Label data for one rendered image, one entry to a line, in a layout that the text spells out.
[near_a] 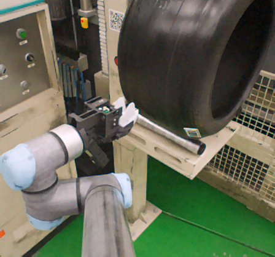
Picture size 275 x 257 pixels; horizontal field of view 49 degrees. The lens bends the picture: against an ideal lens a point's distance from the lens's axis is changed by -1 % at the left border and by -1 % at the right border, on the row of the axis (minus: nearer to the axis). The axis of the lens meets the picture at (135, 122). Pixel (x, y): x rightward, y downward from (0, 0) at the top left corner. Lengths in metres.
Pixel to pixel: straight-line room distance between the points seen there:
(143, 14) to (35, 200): 0.52
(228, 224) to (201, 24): 1.45
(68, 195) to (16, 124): 0.71
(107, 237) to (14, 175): 0.22
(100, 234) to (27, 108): 0.91
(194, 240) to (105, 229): 1.46
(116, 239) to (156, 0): 0.60
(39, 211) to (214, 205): 1.54
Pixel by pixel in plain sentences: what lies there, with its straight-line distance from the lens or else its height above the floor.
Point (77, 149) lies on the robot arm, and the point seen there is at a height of 1.19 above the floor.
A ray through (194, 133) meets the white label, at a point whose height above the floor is 1.04.
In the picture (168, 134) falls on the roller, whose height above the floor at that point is 0.91.
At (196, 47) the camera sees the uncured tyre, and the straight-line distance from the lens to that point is 0.76.
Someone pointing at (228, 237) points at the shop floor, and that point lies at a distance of 1.95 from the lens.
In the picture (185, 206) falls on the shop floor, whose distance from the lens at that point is 2.02.
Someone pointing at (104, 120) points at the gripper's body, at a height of 1.21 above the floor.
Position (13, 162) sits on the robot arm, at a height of 1.23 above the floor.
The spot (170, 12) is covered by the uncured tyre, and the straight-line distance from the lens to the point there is 0.80.
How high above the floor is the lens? 1.61
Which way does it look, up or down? 39 degrees down
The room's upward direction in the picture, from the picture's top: straight up
